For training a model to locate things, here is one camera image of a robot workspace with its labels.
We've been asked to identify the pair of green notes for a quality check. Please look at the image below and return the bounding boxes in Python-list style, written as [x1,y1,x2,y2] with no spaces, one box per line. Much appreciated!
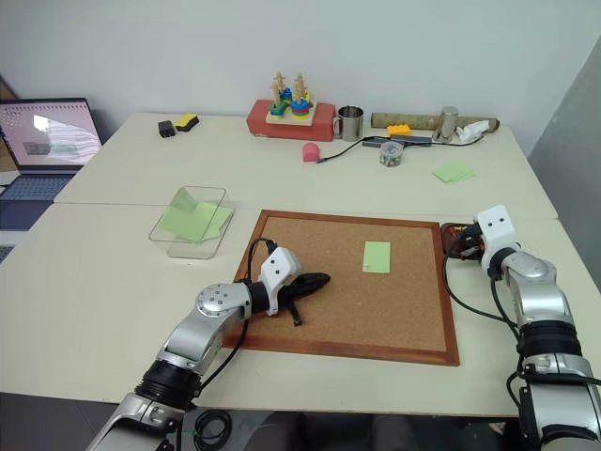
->
[432,161,477,184]

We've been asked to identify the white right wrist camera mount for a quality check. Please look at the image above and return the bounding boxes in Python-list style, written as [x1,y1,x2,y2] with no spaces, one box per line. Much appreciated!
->
[473,205,523,270]

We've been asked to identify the dark flat hub bar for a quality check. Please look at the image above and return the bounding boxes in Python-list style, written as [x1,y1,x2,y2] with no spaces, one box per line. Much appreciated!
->
[362,133,434,148]

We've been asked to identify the red rectangular box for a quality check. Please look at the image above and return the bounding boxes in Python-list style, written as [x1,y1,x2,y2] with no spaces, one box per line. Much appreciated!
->
[246,98,337,143]

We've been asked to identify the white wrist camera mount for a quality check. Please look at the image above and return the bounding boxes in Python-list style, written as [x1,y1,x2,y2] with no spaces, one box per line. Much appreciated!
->
[473,205,523,270]
[259,248,302,317]

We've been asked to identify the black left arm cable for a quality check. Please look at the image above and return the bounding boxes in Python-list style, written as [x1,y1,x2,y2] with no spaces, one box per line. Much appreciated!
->
[173,238,277,447]

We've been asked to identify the shiny metal cylinder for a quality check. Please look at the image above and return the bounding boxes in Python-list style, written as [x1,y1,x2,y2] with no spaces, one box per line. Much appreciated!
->
[431,105,460,144]

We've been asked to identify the clear jar of pushpins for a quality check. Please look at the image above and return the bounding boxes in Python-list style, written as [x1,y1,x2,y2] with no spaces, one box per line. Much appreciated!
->
[378,140,404,169]

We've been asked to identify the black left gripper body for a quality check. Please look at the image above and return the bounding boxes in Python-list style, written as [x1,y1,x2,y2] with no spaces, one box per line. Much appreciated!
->
[279,273,313,309]

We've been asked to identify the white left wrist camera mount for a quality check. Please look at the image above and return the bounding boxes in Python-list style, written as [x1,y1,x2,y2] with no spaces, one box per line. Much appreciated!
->
[259,248,302,317]

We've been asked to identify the thin black table cable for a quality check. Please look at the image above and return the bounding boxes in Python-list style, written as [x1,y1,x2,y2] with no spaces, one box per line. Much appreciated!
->
[316,135,378,164]

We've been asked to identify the single green sticky note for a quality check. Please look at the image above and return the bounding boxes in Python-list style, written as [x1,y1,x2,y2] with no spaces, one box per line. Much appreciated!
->
[361,241,393,275]

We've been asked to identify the open laptop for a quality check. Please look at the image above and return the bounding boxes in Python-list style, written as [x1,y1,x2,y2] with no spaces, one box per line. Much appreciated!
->
[0,97,104,232]

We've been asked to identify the white crumpled object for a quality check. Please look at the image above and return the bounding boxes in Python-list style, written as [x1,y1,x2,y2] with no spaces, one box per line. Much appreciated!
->
[454,120,492,145]

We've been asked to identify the clear plastic box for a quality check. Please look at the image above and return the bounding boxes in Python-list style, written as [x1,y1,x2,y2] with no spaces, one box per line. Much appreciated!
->
[148,185,228,260]

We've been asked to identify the green notes pile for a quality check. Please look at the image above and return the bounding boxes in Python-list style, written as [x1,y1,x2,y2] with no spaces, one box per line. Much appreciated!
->
[159,189,235,243]

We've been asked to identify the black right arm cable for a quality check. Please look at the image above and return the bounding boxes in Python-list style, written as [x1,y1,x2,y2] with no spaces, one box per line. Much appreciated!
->
[442,255,523,337]

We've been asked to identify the metal mug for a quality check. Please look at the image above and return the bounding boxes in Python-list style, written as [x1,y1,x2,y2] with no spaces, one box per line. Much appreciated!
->
[331,105,366,142]

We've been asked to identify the yellow and black sponge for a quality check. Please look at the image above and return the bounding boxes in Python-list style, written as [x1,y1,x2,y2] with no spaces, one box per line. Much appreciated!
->
[173,112,201,132]

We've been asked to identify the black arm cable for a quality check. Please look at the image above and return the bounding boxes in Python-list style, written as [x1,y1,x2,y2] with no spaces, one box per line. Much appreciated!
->
[173,238,277,447]
[442,255,523,337]

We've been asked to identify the long brown wooden log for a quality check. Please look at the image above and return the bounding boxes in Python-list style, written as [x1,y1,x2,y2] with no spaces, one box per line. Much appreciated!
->
[370,111,501,132]

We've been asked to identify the wooden stacking ring toy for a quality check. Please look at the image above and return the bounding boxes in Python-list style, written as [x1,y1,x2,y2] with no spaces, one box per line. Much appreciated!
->
[265,70,319,128]

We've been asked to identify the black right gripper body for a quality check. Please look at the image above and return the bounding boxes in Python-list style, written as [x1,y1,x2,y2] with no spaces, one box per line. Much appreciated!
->
[461,222,488,260]

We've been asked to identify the wood-framed cork board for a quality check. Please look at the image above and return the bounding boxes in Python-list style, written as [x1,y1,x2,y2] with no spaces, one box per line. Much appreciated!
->
[222,209,462,368]

